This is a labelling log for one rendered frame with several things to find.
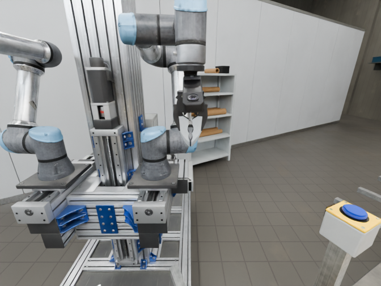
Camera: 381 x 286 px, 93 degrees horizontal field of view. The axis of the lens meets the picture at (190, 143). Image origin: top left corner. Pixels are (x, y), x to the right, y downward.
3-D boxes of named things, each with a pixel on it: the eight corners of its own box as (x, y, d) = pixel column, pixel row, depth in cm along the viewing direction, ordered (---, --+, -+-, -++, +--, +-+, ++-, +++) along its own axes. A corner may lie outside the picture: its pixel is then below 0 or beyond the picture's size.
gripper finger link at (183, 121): (190, 141, 56) (190, 110, 53) (190, 147, 51) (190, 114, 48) (180, 141, 56) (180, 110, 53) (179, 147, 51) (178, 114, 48)
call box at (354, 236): (317, 235, 42) (325, 207, 39) (335, 225, 45) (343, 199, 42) (352, 261, 36) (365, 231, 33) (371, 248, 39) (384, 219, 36)
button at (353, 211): (336, 213, 39) (338, 206, 38) (347, 207, 41) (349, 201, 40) (359, 226, 36) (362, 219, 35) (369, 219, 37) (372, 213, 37)
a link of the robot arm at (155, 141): (143, 150, 93) (140, 125, 88) (169, 149, 94) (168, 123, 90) (140, 160, 81) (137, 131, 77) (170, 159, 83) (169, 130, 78)
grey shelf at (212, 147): (177, 162, 340) (174, 73, 288) (215, 152, 383) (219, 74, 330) (189, 172, 304) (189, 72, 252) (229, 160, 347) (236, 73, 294)
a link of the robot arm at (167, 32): (160, 20, 55) (158, 7, 45) (196, 21, 56) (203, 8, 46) (161, 49, 58) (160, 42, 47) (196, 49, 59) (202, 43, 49)
